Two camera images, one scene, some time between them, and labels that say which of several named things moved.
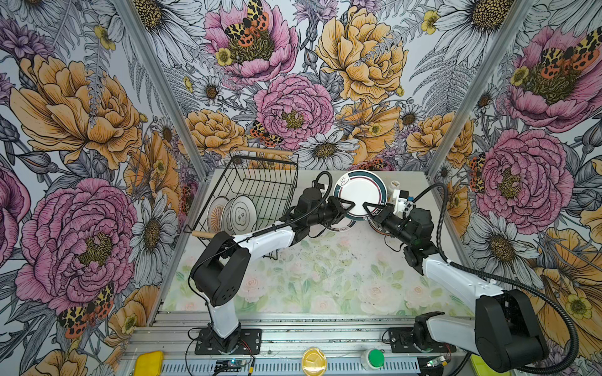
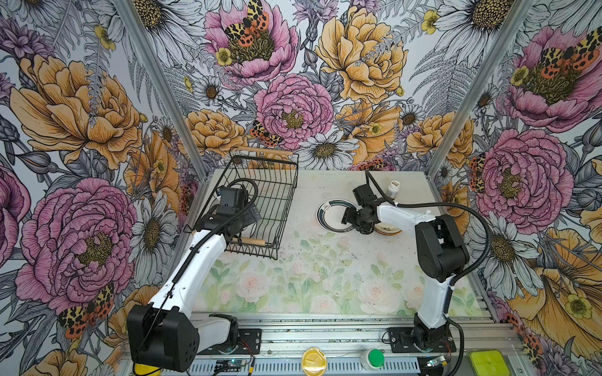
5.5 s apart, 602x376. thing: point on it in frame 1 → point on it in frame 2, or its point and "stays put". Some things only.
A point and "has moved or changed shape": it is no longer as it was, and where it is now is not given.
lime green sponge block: [481, 368] stays put
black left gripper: [337, 201] → [250, 215]
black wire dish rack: [255, 189] stays put
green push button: [373, 359] stays put
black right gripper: [383, 213] → [349, 217]
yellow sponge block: [150, 363] stays put
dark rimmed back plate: [360, 186] has moved or changed shape
